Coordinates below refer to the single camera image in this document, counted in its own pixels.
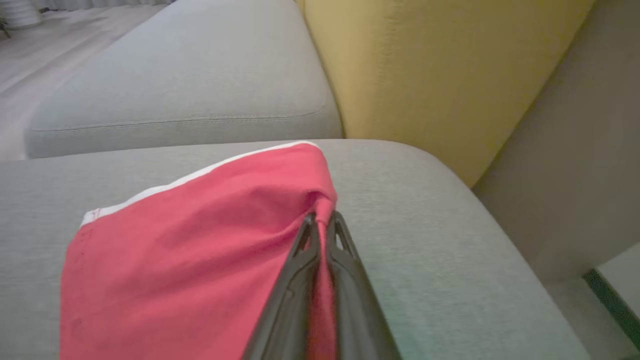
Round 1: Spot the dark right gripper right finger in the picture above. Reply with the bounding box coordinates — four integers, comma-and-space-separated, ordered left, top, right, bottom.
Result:
326, 210, 402, 360

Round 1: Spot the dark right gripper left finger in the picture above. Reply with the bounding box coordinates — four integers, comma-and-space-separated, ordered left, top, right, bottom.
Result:
242, 212, 322, 360

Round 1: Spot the red and white basketball jersey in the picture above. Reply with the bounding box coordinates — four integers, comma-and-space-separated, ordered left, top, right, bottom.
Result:
59, 141, 339, 360

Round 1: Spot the large grey sofa seat cushion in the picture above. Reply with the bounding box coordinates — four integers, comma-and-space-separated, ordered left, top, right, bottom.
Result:
0, 139, 594, 360

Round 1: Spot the small grey sofa seat cushion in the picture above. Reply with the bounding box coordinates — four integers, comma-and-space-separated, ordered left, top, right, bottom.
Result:
24, 0, 344, 160

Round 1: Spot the yellow sofa back cushion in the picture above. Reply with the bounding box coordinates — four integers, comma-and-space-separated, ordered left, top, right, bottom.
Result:
296, 0, 599, 189

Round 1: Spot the light rug with green border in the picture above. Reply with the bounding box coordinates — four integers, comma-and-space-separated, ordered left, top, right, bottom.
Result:
582, 242, 640, 352

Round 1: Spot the white ribbed pot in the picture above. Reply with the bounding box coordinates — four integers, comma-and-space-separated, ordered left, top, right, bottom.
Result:
0, 0, 44, 30

